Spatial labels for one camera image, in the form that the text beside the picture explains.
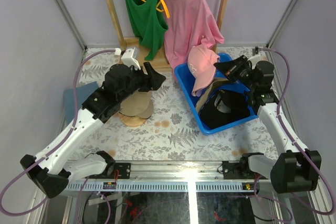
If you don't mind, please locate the black sport cap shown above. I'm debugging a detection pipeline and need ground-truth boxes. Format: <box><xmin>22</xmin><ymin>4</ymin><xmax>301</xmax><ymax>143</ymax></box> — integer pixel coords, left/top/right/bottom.
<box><xmin>199</xmin><ymin>89</ymin><xmax>250</xmax><ymax>130</ymax></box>

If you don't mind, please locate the pink cap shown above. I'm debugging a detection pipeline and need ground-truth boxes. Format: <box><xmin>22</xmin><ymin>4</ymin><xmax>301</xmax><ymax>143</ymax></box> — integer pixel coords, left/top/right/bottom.
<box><xmin>187</xmin><ymin>44</ymin><xmax>220</xmax><ymax>97</ymax></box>

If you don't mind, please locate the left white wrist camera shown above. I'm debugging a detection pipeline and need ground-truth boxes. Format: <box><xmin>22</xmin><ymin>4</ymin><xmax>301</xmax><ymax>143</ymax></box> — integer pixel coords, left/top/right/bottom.
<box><xmin>114</xmin><ymin>47</ymin><xmax>141</xmax><ymax>70</ymax></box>

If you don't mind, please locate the wooden clothes rack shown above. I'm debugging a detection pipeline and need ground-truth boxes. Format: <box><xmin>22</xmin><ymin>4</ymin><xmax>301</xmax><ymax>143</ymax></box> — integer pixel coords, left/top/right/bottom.
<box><xmin>106</xmin><ymin>0</ymin><xmax>228</xmax><ymax>67</ymax></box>

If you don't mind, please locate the green tank top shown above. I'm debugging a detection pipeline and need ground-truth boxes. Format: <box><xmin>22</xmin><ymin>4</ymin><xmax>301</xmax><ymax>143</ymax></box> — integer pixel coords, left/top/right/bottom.
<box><xmin>125</xmin><ymin>0</ymin><xmax>169</xmax><ymax>61</ymax></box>

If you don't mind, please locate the beige corduroy cap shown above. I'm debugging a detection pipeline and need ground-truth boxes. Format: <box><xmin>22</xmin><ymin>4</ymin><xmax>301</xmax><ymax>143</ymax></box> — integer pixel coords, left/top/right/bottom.
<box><xmin>119</xmin><ymin>91</ymin><xmax>154</xmax><ymax>119</ymax></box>

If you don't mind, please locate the folded blue cloth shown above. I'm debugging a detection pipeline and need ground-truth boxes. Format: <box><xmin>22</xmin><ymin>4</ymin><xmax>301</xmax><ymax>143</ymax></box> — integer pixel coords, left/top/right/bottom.
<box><xmin>64</xmin><ymin>82</ymin><xmax>98</xmax><ymax>125</ymax></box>

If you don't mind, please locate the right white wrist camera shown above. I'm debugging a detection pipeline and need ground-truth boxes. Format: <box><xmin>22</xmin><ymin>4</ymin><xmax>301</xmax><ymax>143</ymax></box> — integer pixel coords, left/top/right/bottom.
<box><xmin>248</xmin><ymin>46</ymin><xmax>267</xmax><ymax>63</ymax></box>

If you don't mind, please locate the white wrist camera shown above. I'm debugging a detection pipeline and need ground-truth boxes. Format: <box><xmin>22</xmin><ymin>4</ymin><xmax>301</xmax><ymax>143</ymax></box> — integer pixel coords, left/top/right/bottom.
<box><xmin>248</xmin><ymin>46</ymin><xmax>267</xmax><ymax>63</ymax></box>
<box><xmin>114</xmin><ymin>47</ymin><xmax>141</xmax><ymax>70</ymax></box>

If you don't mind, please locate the wooden hat stand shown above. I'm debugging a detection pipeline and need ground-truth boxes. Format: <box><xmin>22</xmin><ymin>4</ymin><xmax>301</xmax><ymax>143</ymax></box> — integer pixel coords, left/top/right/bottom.
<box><xmin>119</xmin><ymin>113</ymin><xmax>147</xmax><ymax>127</ymax></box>

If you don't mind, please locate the aluminium mounting rail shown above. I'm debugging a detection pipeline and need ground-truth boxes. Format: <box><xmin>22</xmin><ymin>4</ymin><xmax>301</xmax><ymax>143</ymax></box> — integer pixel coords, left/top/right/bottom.
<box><xmin>62</xmin><ymin>159</ymin><xmax>322</xmax><ymax>192</ymax></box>

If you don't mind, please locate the pink t-shirt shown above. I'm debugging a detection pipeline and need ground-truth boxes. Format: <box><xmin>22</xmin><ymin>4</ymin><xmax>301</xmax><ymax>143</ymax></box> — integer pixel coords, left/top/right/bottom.
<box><xmin>164</xmin><ymin>0</ymin><xmax>224</xmax><ymax>69</ymax></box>

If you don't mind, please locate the blue plastic bin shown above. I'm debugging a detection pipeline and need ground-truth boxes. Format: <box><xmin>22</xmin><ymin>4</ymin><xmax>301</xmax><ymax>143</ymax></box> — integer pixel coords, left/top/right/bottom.
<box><xmin>175</xmin><ymin>63</ymin><xmax>258</xmax><ymax>135</ymax></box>

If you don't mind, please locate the beige sport cap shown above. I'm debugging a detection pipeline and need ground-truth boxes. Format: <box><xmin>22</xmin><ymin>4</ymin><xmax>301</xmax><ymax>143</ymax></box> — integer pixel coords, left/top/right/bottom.
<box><xmin>195</xmin><ymin>77</ymin><xmax>228</xmax><ymax>113</ymax></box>

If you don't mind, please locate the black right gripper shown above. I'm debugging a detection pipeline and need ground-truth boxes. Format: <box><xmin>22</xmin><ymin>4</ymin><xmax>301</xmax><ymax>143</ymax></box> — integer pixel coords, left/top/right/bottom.
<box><xmin>215</xmin><ymin>56</ymin><xmax>258</xmax><ymax>92</ymax></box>

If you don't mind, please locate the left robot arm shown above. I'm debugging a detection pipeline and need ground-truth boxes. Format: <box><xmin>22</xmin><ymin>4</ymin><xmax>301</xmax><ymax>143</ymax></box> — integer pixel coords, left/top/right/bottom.
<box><xmin>20</xmin><ymin>62</ymin><xmax>166</xmax><ymax>199</ymax></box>

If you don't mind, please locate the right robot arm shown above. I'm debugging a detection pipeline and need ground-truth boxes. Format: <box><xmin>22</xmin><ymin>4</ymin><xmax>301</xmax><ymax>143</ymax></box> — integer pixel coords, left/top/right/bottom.
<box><xmin>214</xmin><ymin>56</ymin><xmax>321</xmax><ymax>194</ymax></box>

